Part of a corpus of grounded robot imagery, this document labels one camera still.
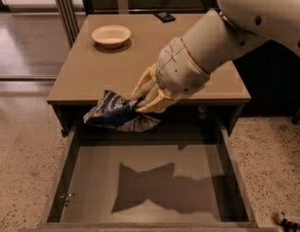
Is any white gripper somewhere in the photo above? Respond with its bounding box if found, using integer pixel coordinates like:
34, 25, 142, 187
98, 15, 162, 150
132, 38, 210, 113

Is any blue chip bag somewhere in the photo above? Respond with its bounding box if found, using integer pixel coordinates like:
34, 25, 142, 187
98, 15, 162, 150
83, 90, 160, 132

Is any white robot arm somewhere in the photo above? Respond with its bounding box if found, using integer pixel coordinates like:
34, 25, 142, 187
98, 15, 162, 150
132, 0, 300, 113

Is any brown cabinet with top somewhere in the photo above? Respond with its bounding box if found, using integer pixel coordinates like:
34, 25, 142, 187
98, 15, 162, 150
47, 14, 251, 131

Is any open top drawer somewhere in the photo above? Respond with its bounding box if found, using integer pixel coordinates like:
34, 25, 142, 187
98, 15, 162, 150
19, 126, 278, 232

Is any white paper bowl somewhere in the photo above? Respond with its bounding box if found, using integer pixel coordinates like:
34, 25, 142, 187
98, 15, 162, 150
92, 25, 131, 49

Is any small dark blue packet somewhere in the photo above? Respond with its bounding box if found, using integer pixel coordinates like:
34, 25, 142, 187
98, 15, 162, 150
154, 12, 175, 23

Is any dark object at right edge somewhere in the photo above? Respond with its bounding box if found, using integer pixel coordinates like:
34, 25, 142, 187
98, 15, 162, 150
291, 108, 300, 125

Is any black striped object on floor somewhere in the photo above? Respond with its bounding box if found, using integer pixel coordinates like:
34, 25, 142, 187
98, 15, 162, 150
274, 213, 300, 232

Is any metal frame post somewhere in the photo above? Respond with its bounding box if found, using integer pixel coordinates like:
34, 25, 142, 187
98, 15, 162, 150
55, 0, 79, 46

